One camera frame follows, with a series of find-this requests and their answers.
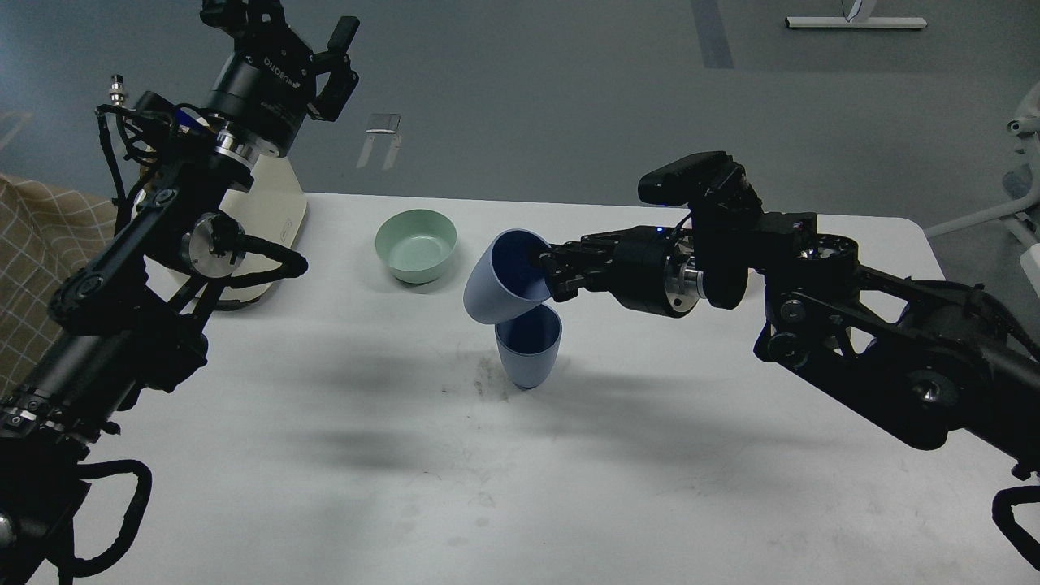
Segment green bowl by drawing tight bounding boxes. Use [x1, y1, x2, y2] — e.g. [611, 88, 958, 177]
[374, 210, 457, 284]

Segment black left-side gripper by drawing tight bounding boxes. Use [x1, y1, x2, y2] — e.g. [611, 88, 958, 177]
[200, 1, 361, 157]

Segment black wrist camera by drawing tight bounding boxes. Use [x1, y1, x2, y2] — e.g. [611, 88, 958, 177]
[636, 151, 732, 207]

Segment black left-side robot arm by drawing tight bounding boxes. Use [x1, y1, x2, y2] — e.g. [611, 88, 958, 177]
[2, 1, 360, 584]

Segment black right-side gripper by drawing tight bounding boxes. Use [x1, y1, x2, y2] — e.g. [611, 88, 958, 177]
[536, 226, 701, 319]

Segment white stand base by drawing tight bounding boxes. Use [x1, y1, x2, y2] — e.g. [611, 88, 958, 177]
[784, 1, 928, 31]

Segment black right-side robot arm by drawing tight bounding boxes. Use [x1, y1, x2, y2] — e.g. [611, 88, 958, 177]
[525, 151, 1039, 566]

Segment white chair frame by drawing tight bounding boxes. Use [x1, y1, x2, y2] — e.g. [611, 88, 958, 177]
[924, 83, 1039, 293]

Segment cream white toaster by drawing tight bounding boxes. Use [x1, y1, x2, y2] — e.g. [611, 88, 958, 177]
[146, 155, 308, 310]

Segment blue cup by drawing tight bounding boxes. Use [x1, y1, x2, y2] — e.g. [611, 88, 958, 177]
[463, 229, 551, 323]
[494, 305, 562, 390]

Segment checkered beige cloth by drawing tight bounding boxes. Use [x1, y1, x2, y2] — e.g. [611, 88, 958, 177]
[1, 174, 115, 396]

